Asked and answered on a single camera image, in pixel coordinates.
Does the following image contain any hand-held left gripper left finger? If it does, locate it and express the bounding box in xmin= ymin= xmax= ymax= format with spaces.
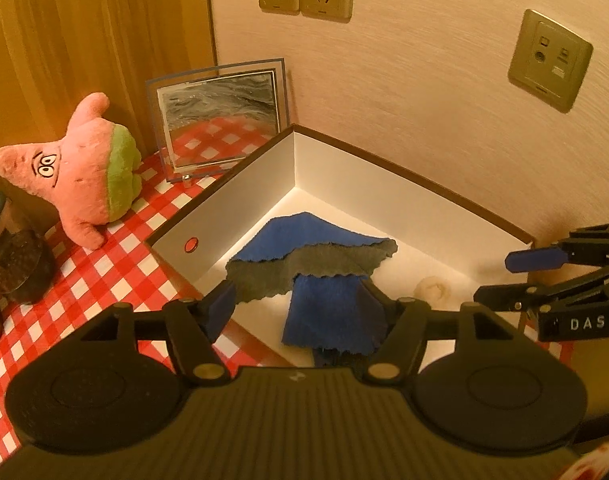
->
xmin=104 ymin=279 xmax=237 ymax=382

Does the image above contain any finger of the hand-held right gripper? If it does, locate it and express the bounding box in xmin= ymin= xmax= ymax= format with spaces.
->
xmin=505 ymin=221 xmax=609 ymax=275
xmin=473 ymin=262 xmax=609 ymax=312

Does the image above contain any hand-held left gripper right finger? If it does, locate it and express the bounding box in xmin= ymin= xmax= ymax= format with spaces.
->
xmin=361 ymin=281 xmax=506 ymax=384

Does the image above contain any blue cloth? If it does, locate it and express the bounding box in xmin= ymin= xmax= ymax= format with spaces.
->
xmin=233 ymin=212 xmax=390 ymax=368

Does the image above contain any grey cloth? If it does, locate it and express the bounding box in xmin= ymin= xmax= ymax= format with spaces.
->
xmin=226 ymin=238 xmax=399 ymax=305

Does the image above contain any brown box with white inside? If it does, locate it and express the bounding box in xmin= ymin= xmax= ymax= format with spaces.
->
xmin=145 ymin=124 xmax=536 ymax=368

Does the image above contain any small white fluffy ball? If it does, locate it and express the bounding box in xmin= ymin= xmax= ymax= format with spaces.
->
xmin=415 ymin=278 xmax=451 ymax=302

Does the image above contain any red white checkered tablecloth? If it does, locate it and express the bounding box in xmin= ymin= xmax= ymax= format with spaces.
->
xmin=0 ymin=115 xmax=577 ymax=466

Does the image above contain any red white printed fabric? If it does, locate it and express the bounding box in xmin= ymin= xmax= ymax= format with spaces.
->
xmin=559 ymin=442 xmax=609 ymax=480

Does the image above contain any pink starfish plush toy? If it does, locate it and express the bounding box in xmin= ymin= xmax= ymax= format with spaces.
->
xmin=0 ymin=92 xmax=144 ymax=251

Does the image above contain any glass jar with dark contents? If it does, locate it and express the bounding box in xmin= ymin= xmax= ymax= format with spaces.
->
xmin=0 ymin=187 xmax=56 ymax=306

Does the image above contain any glass sand picture frame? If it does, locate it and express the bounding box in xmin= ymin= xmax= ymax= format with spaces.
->
xmin=145 ymin=57 xmax=291 ymax=184

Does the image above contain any gold wall data socket panel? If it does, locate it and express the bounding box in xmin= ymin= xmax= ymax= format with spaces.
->
xmin=507 ymin=8 xmax=594 ymax=113

